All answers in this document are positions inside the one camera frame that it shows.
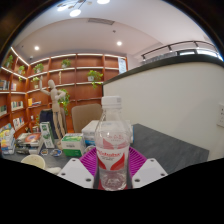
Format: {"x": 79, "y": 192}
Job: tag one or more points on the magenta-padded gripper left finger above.
{"x": 74, "y": 171}

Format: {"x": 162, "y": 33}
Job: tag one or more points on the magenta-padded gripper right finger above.
{"x": 150, "y": 171}

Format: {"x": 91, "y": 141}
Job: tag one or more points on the clear plastic water bottle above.
{"x": 112, "y": 150}

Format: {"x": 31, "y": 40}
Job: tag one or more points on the cream mug with bear print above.
{"x": 33, "y": 161}

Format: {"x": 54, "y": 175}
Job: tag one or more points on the upright green white carton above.
{"x": 47, "y": 135}

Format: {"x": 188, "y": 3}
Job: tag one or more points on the tan chair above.
{"x": 85, "y": 115}

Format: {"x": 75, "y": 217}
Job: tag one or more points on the dark blue chair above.
{"x": 46, "y": 116}

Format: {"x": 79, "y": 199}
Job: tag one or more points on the colourful book stack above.
{"x": 7, "y": 141}

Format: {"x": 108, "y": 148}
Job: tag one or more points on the wooden artist mannequin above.
{"x": 55, "y": 100}

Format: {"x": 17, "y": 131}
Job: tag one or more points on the wooden shelf unit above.
{"x": 83, "y": 65}

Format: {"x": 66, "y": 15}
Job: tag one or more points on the recessed ceiling light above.
{"x": 119, "y": 43}
{"x": 36, "y": 48}

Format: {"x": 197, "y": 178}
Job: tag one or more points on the ceiling air vent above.
{"x": 101, "y": 21}

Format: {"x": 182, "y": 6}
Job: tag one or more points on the multi-bulb ceiling lamp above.
{"x": 75, "y": 11}

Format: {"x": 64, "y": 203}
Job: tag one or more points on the white wall socket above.
{"x": 220, "y": 115}

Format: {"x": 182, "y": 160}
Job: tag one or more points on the window with black rail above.
{"x": 180, "y": 50}

